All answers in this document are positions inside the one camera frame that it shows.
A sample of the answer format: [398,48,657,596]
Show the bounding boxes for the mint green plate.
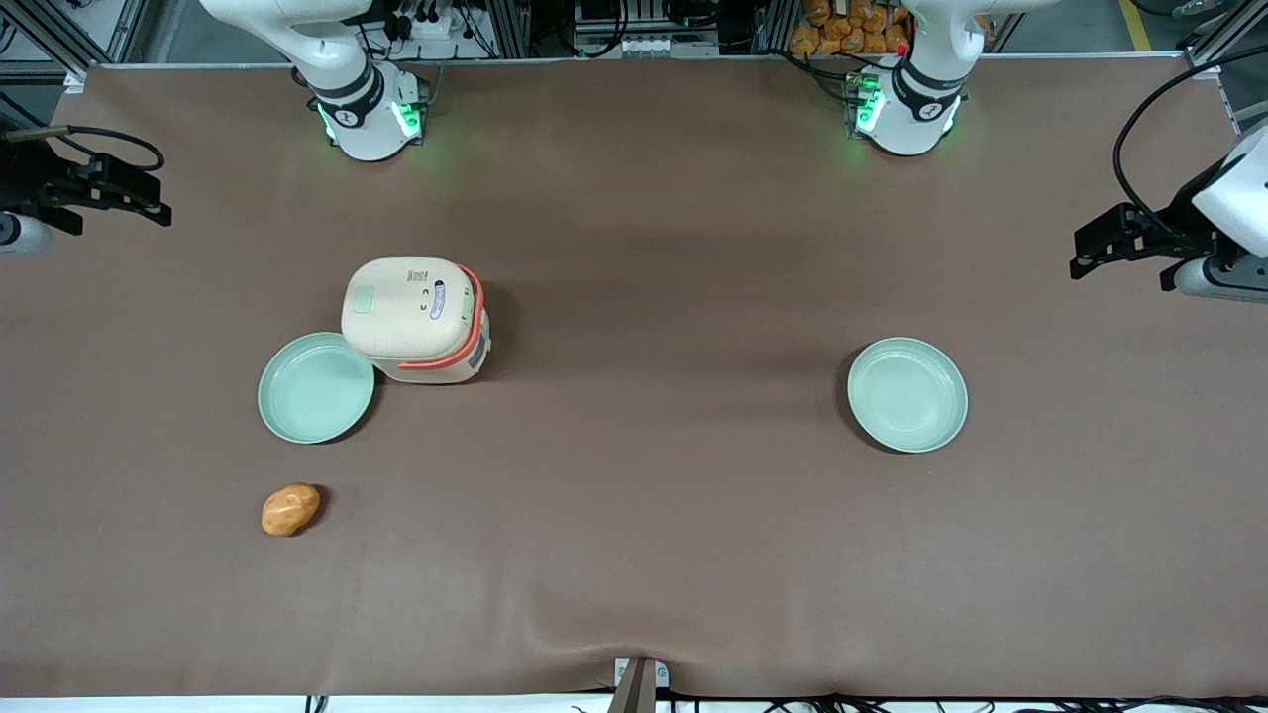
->
[846,337,970,455]
[258,332,377,445]

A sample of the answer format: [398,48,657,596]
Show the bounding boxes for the white power strip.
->
[389,0,469,43]

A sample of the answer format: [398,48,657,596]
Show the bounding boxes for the pile of orange bread rolls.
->
[789,0,913,58]

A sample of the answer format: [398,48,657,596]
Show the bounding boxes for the golden brown bread roll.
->
[261,482,323,538]

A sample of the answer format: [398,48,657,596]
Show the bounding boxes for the brown table cover cloth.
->
[0,56,1268,699]

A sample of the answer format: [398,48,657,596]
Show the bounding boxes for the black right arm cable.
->
[5,123,166,172]

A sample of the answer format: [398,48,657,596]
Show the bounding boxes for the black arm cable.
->
[5,123,166,172]
[1111,44,1268,251]

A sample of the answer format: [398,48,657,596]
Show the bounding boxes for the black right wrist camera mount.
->
[0,129,92,215]

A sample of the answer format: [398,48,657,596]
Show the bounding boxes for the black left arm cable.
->
[1111,44,1268,251]

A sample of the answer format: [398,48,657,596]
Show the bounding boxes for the grey camera stand post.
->
[610,656,672,713]

